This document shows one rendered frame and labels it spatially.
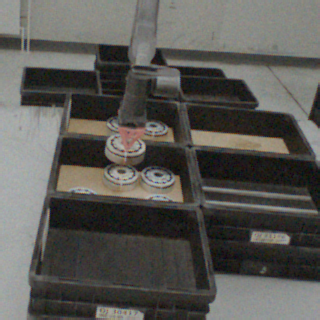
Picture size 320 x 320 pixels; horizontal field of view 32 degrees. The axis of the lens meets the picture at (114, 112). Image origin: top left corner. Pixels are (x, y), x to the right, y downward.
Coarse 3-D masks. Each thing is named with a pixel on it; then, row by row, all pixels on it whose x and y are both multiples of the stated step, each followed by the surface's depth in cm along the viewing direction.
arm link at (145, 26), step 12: (144, 0) 134; (156, 0) 134; (144, 12) 133; (156, 12) 134; (132, 24) 137; (144, 24) 133; (156, 24) 134; (132, 36) 135; (144, 36) 132; (156, 36) 133; (132, 48) 132; (132, 60) 136
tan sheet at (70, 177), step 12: (60, 168) 168; (72, 168) 169; (84, 168) 169; (96, 168) 170; (60, 180) 162; (72, 180) 163; (84, 180) 164; (96, 180) 164; (96, 192) 159; (108, 192) 160; (120, 192) 160; (132, 192) 161; (144, 192) 161; (180, 192) 163
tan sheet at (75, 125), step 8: (72, 120) 195; (80, 120) 196; (88, 120) 196; (72, 128) 190; (80, 128) 191; (88, 128) 191; (96, 128) 192; (104, 128) 192; (168, 128) 197; (168, 136) 192
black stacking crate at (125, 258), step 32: (64, 224) 143; (96, 224) 143; (128, 224) 142; (160, 224) 142; (192, 224) 142; (64, 256) 135; (96, 256) 136; (128, 256) 137; (160, 256) 138; (192, 256) 139; (32, 288) 119; (192, 288) 130
